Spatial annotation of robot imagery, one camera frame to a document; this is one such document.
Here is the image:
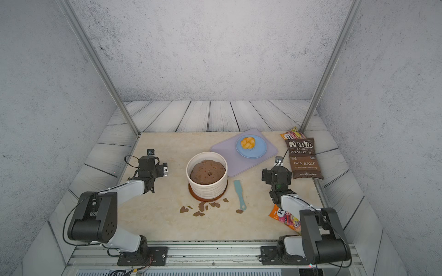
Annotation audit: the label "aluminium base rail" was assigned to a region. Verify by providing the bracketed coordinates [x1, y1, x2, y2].
[63, 240, 366, 276]

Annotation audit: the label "lilac plastic tray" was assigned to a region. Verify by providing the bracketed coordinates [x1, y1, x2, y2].
[210, 129, 278, 177]

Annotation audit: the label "blue round plate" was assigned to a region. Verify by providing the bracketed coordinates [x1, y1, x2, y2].
[236, 135, 268, 159]

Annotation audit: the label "orange pink candy packet front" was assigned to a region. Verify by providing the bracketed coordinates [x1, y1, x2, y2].
[269, 205, 301, 233]

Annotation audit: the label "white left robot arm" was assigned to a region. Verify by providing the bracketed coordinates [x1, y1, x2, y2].
[63, 152, 168, 253]

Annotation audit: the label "aluminium corner post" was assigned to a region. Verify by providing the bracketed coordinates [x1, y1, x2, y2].
[56, 0, 141, 138]
[300, 0, 363, 133]

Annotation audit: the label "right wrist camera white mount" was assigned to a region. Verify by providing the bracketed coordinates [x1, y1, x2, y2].
[275, 156, 283, 165]

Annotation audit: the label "terracotta saucer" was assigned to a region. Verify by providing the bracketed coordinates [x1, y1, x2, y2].
[188, 183, 229, 202]

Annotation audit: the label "golden knotted bread roll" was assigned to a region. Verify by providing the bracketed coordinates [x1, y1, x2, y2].
[240, 137, 256, 150]

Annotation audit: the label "small brown mud flake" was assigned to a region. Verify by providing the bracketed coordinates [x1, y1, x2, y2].
[193, 211, 206, 217]

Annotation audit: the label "white ceramic pot with soil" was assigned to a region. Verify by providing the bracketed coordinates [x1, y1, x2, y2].
[186, 152, 228, 198]

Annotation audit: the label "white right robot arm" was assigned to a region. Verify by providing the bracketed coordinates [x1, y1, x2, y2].
[261, 166, 352, 266]

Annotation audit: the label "aluminium left corner post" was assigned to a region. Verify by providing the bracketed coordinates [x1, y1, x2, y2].
[56, 0, 141, 138]

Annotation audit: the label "large brown mud flake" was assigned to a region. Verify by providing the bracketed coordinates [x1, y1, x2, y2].
[180, 206, 189, 213]

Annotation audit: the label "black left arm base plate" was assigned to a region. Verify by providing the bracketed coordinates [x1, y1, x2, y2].
[117, 246, 169, 267]

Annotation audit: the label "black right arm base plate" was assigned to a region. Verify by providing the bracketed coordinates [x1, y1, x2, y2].
[259, 246, 310, 266]

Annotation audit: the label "brown Kettle chips bag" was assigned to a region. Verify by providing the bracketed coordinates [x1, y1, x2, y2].
[285, 138, 324, 179]

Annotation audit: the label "teal scrub brush white bristles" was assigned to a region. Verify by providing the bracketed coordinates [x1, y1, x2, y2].
[234, 180, 247, 211]

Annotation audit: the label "aluminium right corner post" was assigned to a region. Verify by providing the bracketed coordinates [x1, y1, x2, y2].
[300, 0, 363, 133]

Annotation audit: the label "orange snack packet at back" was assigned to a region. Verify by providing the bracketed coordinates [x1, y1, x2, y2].
[281, 127, 306, 140]

